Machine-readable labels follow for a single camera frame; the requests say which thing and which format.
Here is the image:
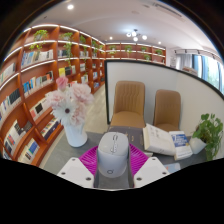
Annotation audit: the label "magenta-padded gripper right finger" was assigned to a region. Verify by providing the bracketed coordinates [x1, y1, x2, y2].
[128, 143, 171, 189]

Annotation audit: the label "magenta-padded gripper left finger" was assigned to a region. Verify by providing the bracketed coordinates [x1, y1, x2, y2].
[56, 143, 101, 189]

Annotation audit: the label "light grey computer mouse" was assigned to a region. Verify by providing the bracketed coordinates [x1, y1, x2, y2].
[96, 131, 130, 179]

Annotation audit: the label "thick white book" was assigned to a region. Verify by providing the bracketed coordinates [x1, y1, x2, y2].
[142, 123, 177, 157]

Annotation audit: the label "thick dark hardcover book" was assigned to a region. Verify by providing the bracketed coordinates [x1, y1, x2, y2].
[108, 125, 154, 158]

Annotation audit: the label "blue and white book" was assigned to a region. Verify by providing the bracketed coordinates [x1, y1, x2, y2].
[168, 130, 194, 162]

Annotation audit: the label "tan padded chair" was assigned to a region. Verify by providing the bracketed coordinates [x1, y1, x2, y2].
[109, 80, 147, 129]
[152, 89, 182, 133]

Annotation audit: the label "pink and white flowers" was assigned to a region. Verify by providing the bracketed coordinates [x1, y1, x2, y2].
[44, 75, 95, 128]

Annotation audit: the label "green plant in white pot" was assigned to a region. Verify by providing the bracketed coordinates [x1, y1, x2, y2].
[188, 113, 224, 162]

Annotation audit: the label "white partition with black edge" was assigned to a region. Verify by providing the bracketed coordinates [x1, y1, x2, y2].
[104, 58, 224, 161]

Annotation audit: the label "orange wooden bookshelf unit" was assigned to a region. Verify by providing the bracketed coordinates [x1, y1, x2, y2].
[0, 23, 168, 168]

